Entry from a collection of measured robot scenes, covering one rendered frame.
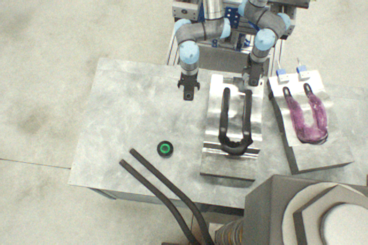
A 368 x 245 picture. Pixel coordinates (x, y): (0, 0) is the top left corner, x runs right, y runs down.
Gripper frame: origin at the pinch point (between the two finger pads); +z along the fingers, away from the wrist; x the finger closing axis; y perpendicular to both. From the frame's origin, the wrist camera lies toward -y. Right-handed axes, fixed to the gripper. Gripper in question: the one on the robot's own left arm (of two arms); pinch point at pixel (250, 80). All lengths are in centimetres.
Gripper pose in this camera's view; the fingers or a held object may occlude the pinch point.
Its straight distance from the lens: 168.7
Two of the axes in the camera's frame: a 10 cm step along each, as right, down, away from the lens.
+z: 0.2, 3.3, 9.4
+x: -9.9, -1.2, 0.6
